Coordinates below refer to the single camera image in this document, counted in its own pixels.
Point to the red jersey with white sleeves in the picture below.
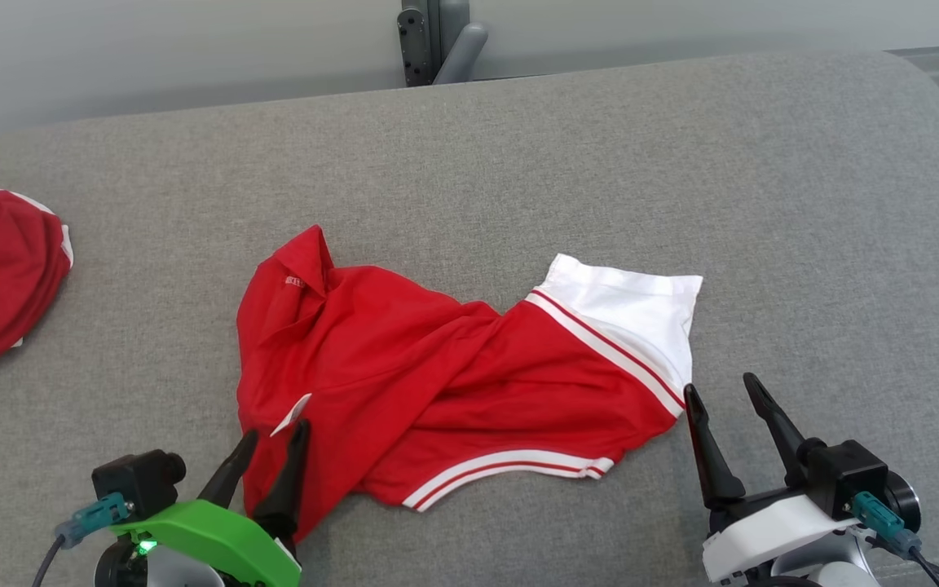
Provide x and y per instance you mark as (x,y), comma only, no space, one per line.
(437,367)

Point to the grey metal wall post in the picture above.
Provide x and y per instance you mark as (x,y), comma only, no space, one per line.
(416,41)

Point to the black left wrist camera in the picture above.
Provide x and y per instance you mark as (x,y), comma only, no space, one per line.
(139,481)

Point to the grey fabric sofa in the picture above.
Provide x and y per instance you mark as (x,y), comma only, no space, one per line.
(518,163)

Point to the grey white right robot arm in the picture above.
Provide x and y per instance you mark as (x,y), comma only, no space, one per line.
(828,571)

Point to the red tank top white trim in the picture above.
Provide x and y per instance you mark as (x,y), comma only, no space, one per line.
(5,277)

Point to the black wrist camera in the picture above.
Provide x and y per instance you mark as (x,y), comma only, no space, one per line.
(139,481)
(844,481)

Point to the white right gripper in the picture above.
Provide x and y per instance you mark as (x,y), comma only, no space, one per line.
(771,534)

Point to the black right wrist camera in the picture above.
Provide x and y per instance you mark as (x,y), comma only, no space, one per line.
(844,481)

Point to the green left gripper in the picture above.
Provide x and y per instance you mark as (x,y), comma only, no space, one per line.
(209,538)

